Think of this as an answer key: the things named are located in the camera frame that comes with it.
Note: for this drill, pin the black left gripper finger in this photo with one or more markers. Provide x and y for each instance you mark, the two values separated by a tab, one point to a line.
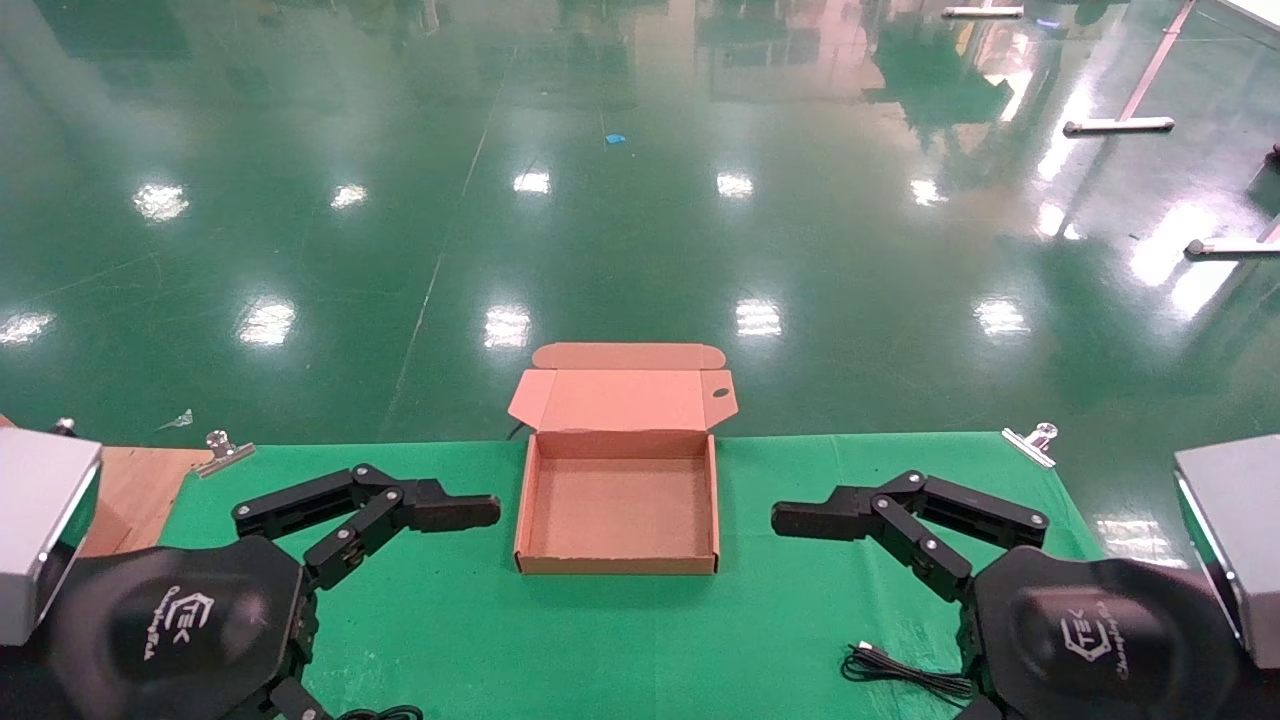
450	510

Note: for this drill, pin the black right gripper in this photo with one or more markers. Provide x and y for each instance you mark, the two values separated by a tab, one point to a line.
1100	640

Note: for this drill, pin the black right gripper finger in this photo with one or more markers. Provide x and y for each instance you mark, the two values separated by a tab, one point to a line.
810	520

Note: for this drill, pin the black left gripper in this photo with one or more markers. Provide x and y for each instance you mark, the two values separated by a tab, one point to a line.
170	630

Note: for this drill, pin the open brown cardboard box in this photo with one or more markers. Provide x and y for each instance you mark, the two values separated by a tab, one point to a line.
620	510

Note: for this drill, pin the green table cloth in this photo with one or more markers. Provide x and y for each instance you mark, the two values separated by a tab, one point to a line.
600	640

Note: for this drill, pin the silver metal binder clip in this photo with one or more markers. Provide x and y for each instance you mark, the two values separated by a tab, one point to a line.
1030	445
222	455

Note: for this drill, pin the small clear plastic scrap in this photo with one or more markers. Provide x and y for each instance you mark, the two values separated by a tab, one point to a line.
178	420

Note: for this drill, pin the white metal stand with pole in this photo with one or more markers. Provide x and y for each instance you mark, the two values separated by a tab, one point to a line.
1118	125

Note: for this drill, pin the white metal stand foot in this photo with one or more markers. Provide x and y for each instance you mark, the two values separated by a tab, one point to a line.
1230	247

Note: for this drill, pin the white metal floor bar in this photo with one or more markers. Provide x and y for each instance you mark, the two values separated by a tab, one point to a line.
983	12

